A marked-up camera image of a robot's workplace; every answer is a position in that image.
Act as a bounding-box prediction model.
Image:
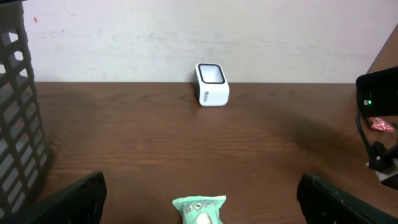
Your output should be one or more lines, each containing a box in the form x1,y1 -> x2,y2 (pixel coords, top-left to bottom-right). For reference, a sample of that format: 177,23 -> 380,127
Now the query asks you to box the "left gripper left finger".
1,171 -> 107,224

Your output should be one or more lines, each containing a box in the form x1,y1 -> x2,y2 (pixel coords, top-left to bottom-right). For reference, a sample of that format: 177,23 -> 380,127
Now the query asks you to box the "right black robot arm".
356,67 -> 397,117

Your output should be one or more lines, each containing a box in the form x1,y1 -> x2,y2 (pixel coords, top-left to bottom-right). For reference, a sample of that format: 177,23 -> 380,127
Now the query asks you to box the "light blue tissue pack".
172,195 -> 226,224

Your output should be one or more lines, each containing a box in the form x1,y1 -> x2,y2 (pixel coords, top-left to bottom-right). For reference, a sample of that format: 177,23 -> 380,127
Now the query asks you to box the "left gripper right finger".
297,173 -> 397,224

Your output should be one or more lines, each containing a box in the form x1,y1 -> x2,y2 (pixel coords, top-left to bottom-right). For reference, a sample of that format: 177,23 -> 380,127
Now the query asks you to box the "grey plastic shopping basket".
1,1 -> 49,218

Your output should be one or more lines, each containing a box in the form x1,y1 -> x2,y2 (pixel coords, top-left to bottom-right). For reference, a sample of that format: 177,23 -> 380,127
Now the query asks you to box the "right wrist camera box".
367,141 -> 397,190

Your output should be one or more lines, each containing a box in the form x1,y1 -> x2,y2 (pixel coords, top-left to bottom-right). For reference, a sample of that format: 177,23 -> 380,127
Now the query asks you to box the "red chocolate bar wrapper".
368,117 -> 395,132

